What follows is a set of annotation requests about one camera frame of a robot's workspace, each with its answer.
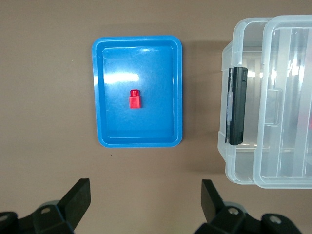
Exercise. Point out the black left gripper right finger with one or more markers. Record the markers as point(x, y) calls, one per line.
point(212, 202)

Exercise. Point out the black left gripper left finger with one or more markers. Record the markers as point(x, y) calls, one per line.
point(73, 202)

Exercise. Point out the red block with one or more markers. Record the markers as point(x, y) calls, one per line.
point(135, 102)

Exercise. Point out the clear plastic box lid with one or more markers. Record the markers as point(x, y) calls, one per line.
point(285, 73)

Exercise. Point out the clear plastic storage box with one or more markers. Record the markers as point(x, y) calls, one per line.
point(240, 161)

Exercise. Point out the black box latch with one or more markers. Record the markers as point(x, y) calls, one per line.
point(237, 107)

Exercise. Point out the blue plastic tray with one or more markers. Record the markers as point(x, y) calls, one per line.
point(146, 68)

